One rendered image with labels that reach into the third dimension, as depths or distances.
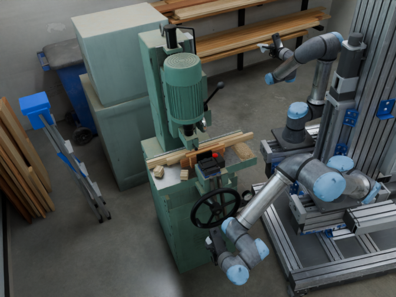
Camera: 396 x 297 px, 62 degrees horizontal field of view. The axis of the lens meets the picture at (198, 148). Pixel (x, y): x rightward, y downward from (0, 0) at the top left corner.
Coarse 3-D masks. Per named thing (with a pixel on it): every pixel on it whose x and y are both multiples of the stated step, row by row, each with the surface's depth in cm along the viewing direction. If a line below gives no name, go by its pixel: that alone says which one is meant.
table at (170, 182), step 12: (228, 156) 189; (168, 168) 185; (180, 168) 184; (228, 168) 184; (240, 168) 188; (156, 180) 178; (168, 180) 177; (180, 180) 177; (192, 180) 178; (168, 192) 177; (204, 192) 174
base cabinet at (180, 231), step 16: (144, 160) 232; (160, 208) 222; (176, 208) 187; (208, 208) 199; (160, 224) 265; (176, 224) 196; (192, 224) 202; (176, 240) 206; (192, 240) 212; (176, 256) 219; (192, 256) 224; (208, 256) 233
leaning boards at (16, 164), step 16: (0, 112) 240; (0, 128) 233; (16, 128) 262; (0, 144) 230; (16, 144) 298; (0, 160) 235; (16, 160) 242; (32, 160) 274; (0, 176) 243; (16, 176) 243; (32, 176) 254; (48, 176) 315; (16, 192) 255; (32, 192) 266; (48, 192) 299; (16, 208) 267; (32, 208) 271; (48, 208) 280
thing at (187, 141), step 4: (180, 128) 184; (180, 132) 182; (180, 136) 185; (184, 136) 178; (188, 136) 178; (192, 136) 178; (196, 136) 178; (184, 140) 179; (188, 140) 176; (192, 140) 177; (196, 140) 178; (184, 144) 182; (188, 144) 177; (196, 144) 180; (188, 148) 179; (192, 148) 180
